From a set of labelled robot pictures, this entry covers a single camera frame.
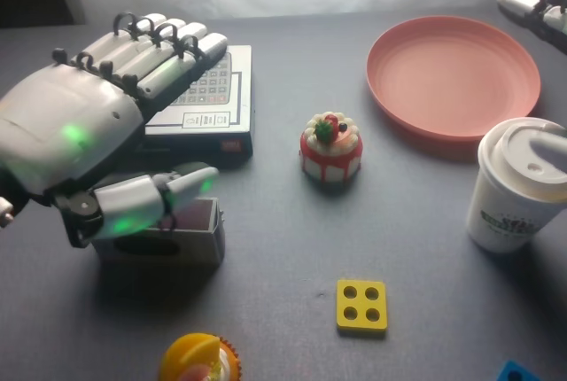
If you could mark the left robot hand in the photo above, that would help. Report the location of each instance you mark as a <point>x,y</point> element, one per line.
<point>75,111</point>

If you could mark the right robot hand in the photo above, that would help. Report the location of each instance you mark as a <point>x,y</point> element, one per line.
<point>553,13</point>

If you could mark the purple rectangular box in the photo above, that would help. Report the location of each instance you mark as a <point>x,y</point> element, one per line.
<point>195,239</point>

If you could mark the pink plate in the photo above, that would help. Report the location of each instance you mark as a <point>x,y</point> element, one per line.
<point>452,75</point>

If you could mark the calculator box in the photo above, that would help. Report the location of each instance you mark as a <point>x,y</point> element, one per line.
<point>221,102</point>

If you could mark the white coffee cup with lid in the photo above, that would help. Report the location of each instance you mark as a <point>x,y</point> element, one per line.
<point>500,204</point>

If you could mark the grey table cloth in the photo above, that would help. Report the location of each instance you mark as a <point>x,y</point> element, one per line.
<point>283,243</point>

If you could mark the strawberry toy cake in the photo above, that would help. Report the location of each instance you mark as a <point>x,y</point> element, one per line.
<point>332,155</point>

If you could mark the orange toy cupcake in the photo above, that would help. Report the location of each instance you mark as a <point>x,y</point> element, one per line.
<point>195,359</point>

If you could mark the yellow block with four holes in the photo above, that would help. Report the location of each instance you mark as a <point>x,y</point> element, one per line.
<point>362,308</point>

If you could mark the blue-green toy block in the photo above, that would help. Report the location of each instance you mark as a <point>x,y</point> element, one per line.
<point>518,373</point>

